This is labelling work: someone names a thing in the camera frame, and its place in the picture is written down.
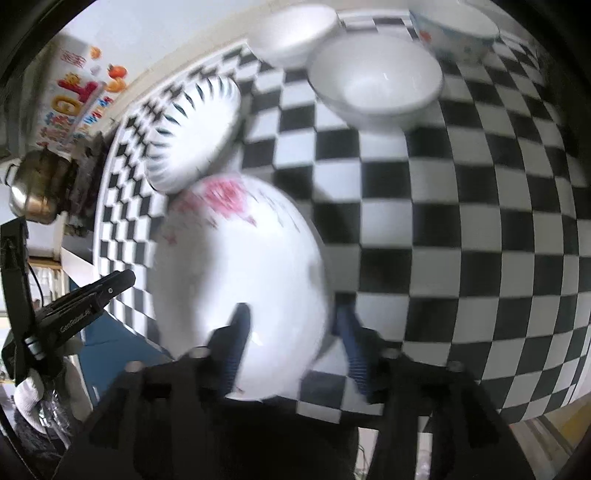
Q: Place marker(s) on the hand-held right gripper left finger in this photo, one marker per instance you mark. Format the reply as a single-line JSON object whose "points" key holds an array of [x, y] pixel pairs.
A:
{"points": [[233, 341]]}

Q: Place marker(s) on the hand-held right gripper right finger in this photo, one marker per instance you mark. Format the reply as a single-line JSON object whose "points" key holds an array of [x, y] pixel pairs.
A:
{"points": [[353, 350]]}

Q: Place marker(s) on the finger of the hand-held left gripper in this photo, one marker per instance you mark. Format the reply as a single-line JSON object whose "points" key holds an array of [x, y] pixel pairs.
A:
{"points": [[115, 286]]}

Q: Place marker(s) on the white plate with pink flowers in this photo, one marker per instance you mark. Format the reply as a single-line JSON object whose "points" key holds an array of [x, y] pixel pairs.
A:
{"points": [[240, 258]]}

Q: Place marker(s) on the large white bowl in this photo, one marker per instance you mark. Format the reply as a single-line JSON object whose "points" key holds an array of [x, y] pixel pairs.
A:
{"points": [[378, 83]]}

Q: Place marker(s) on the white bowl with blue flowers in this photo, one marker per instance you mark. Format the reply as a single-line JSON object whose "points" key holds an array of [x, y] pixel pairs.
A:
{"points": [[457, 32]]}

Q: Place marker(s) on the person's left hand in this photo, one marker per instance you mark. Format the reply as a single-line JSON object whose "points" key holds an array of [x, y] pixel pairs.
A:
{"points": [[30, 392]]}

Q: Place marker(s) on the wooden shelf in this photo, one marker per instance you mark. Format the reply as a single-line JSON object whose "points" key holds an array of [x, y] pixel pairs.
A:
{"points": [[46, 286]]}

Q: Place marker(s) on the blue panel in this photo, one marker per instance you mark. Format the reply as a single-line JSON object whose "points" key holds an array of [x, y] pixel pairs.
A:
{"points": [[120, 350]]}

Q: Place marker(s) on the metal kettle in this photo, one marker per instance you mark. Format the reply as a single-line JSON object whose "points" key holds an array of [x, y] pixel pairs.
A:
{"points": [[39, 189]]}

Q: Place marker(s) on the black and white checkered tablecloth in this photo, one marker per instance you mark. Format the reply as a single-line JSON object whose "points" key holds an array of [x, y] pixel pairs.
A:
{"points": [[461, 230]]}

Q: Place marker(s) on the white plate with black dashes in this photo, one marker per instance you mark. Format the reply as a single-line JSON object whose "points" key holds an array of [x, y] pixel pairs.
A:
{"points": [[198, 134]]}

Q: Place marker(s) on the small white bowl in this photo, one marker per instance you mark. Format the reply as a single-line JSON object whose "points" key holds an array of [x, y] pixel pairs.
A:
{"points": [[291, 37]]}

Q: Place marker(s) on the colourful fruit wall poster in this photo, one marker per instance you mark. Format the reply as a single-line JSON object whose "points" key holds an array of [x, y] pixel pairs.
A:
{"points": [[74, 92]]}

